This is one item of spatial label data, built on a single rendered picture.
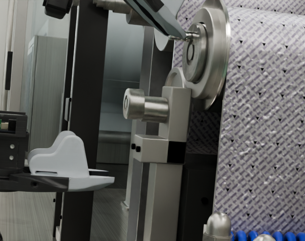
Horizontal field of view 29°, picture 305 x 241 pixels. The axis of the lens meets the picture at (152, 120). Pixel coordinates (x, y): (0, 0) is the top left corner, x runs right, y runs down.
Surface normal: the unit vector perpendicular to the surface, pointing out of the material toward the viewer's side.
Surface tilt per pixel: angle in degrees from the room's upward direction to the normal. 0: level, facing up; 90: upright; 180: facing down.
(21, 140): 90
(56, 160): 90
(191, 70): 90
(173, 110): 90
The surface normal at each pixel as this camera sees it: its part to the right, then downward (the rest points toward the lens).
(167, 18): 0.45, 0.30
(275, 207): 0.24, 0.07
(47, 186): 0.46, 0.08
